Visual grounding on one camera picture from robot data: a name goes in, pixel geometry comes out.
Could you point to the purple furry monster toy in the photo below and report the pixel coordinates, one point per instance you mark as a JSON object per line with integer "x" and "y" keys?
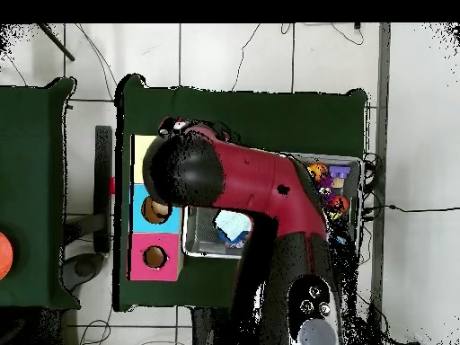
{"x": 326, "y": 187}

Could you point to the large orange ball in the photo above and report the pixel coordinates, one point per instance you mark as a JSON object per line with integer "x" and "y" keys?
{"x": 4, "y": 256}

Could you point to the silver mesh bin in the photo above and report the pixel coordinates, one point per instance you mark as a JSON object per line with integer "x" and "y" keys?
{"x": 201, "y": 248}

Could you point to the orange toy basketball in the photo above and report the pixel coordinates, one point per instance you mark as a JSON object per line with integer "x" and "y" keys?
{"x": 318, "y": 170}

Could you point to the light blue cloth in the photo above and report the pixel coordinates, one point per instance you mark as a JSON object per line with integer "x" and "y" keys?
{"x": 233, "y": 222}

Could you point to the dark green table cloth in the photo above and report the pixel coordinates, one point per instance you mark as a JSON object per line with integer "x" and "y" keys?
{"x": 32, "y": 179}
{"x": 251, "y": 107}

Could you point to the dark grey stand base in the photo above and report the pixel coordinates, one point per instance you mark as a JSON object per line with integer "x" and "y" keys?
{"x": 81, "y": 269}

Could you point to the black rod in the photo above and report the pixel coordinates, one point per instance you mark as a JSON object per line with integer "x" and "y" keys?
{"x": 57, "y": 43}

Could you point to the wooden box with three holes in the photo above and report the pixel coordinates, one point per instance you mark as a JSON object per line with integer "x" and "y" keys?
{"x": 158, "y": 266}

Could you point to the red orange ball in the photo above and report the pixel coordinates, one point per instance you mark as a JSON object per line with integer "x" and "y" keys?
{"x": 340, "y": 203}

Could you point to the black upright panel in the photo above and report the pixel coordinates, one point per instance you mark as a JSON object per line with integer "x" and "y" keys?
{"x": 103, "y": 187}

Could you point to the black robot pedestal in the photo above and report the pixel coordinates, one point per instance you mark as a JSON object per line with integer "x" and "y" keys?
{"x": 205, "y": 329}

